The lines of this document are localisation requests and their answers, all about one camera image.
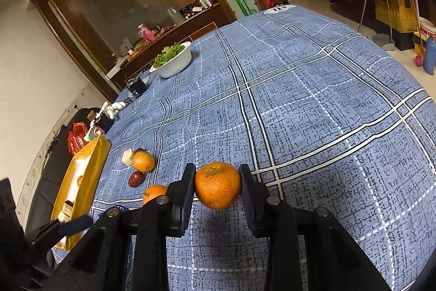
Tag yellowish central orange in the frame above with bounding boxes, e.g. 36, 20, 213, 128
132, 151, 155, 173

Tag red plastic bag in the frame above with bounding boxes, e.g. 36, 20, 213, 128
66, 122, 88, 156

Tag wooden counter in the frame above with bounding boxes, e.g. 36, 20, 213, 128
111, 4, 236, 89

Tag peeled cane piece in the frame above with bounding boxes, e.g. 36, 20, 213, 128
57, 200, 74, 223
122, 148, 135, 166

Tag green leafy vegetables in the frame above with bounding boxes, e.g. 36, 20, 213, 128
153, 43, 185, 69

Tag black and pink clutter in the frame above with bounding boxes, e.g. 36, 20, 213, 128
84, 102, 114, 143

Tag yellow foam-lined box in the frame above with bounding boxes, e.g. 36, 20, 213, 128
49, 134, 113, 251

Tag large orange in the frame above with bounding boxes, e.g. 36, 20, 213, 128
143, 185, 168, 205

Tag white glove on table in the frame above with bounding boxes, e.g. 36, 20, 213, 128
102, 101, 127, 120

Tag red date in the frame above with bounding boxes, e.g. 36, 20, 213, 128
128, 171, 145, 188
133, 148, 145, 155

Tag orange tangerine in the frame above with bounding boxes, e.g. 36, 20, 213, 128
77, 175, 83, 187

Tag black sofa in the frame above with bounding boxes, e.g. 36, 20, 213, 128
25, 107, 98, 234

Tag blue plaid tablecloth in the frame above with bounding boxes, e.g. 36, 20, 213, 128
89, 6, 435, 290

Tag white bowl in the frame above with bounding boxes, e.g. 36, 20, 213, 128
149, 41, 192, 78

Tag pink bottle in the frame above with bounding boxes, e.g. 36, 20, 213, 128
138, 24, 156, 44

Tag glass jar on counter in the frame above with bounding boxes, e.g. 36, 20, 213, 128
167, 7, 186, 24

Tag small black box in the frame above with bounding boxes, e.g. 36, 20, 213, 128
127, 76, 148, 98

